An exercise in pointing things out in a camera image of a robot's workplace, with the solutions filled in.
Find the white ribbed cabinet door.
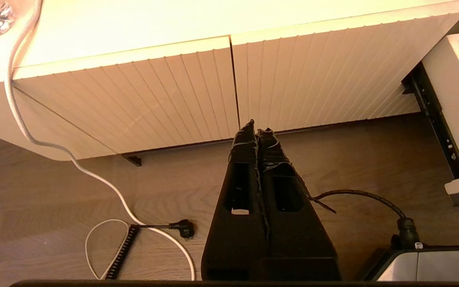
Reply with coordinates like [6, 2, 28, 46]
[231, 2, 459, 133]
[14, 37, 241, 155]

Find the thick white power cable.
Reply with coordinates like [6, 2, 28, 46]
[4, 0, 196, 281]

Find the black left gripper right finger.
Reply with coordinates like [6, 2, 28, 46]
[256, 128, 342, 280]

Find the thin white cable loop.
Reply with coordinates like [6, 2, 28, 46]
[85, 219, 131, 280]

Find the white TV cabinet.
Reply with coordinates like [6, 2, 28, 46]
[0, 0, 459, 162]

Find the silver robot base housing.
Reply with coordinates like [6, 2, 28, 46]
[355, 244, 459, 281]

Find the black coiled cable with plug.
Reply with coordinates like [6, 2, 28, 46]
[105, 219, 196, 279]

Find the black drawer slide rail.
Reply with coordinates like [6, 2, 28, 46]
[402, 63, 459, 180]

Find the black floor cable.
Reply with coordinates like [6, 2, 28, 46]
[311, 189, 420, 250]

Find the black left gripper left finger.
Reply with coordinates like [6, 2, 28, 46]
[201, 119, 270, 280]

